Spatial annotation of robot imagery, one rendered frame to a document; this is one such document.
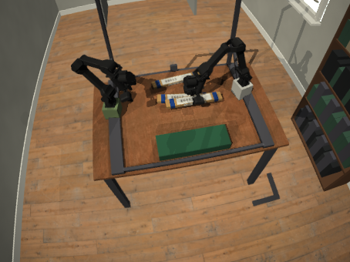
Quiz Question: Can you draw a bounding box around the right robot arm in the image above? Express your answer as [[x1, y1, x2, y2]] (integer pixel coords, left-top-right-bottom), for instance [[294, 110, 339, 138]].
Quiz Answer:
[[71, 55, 136, 108]]

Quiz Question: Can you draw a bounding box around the white welding electrode pack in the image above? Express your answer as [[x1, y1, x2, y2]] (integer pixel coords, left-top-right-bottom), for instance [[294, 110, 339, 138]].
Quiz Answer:
[[157, 93, 190, 103], [165, 92, 222, 109]]

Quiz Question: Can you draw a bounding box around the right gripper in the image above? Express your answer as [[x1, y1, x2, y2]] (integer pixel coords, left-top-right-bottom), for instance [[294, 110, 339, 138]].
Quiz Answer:
[[115, 82, 133, 102]]

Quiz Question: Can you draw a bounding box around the tan cardboard box with white label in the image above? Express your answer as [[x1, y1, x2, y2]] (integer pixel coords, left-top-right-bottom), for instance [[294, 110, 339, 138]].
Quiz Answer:
[[152, 72, 194, 89]]

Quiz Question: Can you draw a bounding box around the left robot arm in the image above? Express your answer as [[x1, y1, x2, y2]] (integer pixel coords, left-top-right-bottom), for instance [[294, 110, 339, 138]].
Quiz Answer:
[[183, 37, 252, 95]]

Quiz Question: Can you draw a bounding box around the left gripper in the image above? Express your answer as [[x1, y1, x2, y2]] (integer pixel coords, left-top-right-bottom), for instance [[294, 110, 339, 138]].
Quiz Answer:
[[191, 86, 204, 105]]

